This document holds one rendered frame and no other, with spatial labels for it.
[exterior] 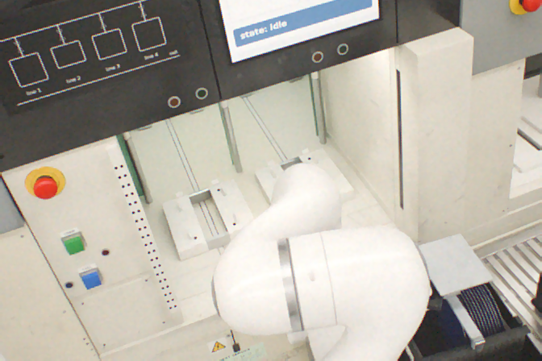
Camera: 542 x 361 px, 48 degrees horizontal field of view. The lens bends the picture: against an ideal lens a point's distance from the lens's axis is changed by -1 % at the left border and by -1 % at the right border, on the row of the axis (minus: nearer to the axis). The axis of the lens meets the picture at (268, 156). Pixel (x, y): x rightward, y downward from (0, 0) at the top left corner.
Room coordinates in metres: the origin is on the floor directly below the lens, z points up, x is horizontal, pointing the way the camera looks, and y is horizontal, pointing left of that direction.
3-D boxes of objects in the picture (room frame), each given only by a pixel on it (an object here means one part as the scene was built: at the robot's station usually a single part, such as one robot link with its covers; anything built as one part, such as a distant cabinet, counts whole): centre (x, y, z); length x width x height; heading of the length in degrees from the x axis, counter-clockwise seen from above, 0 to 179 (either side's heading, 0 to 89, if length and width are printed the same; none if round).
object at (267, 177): (1.28, -0.08, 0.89); 0.22 x 0.21 x 0.04; 13
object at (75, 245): (0.87, 0.39, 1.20); 0.03 x 0.02 x 0.03; 103
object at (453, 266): (0.72, -0.28, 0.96); 0.24 x 0.20 x 0.32; 8
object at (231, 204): (1.22, 0.18, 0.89); 0.22 x 0.21 x 0.04; 13
